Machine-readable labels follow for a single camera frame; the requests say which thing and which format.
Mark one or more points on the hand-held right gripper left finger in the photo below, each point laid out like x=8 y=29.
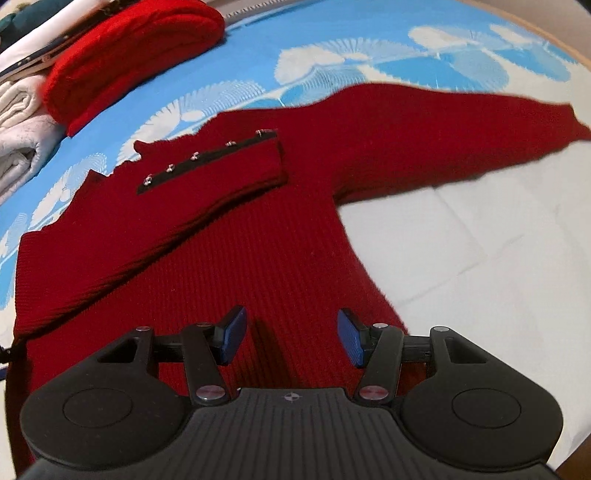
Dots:
x=233 y=332

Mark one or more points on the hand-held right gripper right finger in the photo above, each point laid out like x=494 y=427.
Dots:
x=351 y=337

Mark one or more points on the dark red knit sweater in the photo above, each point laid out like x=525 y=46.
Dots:
x=277 y=221

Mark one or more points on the grey-white folded blanket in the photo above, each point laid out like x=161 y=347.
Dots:
x=23 y=152

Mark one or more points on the red folded blanket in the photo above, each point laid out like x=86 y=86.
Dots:
x=138 y=60

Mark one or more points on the cream folded blanket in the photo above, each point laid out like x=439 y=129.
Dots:
x=18 y=97

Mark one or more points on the teal plush toy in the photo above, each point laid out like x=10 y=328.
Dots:
x=14 y=25

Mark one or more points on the wooden bed side rail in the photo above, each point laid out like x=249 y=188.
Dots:
x=554 y=32

